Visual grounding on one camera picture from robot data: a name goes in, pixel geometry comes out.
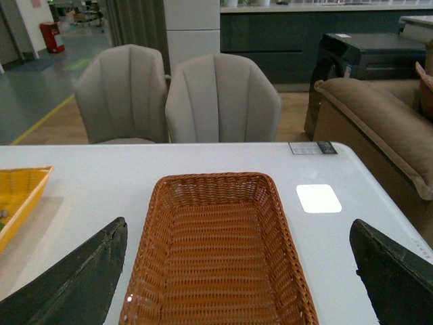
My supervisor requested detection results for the dark kitchen counter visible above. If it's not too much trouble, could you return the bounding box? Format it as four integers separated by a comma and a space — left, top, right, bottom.
220, 1, 432, 91

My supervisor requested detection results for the label sticker on table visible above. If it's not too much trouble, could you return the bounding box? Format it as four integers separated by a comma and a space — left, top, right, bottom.
288, 142, 338, 155

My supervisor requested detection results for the left grey upholstered chair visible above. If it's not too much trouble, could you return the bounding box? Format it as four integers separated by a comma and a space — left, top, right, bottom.
74, 44, 169, 144

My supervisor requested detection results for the right grey upholstered chair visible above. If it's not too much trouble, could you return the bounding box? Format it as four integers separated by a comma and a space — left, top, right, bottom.
165, 53, 282, 144

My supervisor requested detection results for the yellow wicker basket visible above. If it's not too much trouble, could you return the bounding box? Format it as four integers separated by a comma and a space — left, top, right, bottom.
1, 166, 53, 251

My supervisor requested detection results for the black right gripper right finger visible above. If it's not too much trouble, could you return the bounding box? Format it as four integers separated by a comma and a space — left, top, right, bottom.
349, 219, 432, 324

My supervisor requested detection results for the black appliance cabinet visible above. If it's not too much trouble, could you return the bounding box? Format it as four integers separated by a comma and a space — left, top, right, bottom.
304, 33, 426, 139

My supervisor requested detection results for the grey curtain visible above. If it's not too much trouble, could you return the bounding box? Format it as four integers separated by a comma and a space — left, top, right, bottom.
105, 0, 170, 74

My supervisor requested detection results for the red fire extinguisher box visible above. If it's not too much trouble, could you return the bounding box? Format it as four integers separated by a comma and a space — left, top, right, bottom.
39, 22, 65, 53

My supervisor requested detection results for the grey upholstered chair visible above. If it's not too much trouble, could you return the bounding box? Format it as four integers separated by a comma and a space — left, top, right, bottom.
165, 53, 282, 144
74, 44, 169, 144

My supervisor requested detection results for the pink cushion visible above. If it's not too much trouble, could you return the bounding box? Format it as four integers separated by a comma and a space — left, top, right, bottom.
415, 62, 433, 121

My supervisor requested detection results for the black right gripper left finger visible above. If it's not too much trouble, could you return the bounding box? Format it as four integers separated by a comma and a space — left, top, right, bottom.
1, 217, 128, 324

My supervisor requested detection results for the brown wicker basket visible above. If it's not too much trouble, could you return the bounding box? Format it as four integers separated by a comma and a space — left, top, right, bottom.
119, 172, 319, 324

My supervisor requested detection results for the tan sofa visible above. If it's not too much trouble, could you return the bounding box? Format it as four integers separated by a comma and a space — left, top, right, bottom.
313, 78, 432, 243

